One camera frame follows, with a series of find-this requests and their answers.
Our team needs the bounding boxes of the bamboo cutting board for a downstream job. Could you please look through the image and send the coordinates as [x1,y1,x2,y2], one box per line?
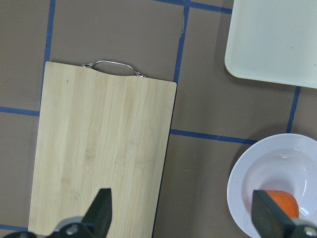
[28,62,177,238]

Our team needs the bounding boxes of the cream bear tray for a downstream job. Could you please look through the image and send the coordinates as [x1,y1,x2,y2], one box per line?
[224,0,317,88]

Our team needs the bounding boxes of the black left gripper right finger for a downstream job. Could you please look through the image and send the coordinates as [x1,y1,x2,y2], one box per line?
[252,190,317,238]

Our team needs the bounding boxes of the white round plate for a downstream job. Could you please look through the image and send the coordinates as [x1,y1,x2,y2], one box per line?
[227,133,317,238]

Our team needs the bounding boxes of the orange fruit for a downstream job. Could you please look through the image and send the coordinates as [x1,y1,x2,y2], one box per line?
[266,190,299,219]

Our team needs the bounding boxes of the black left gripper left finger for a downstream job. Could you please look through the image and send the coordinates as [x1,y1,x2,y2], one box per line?
[56,188,112,238]

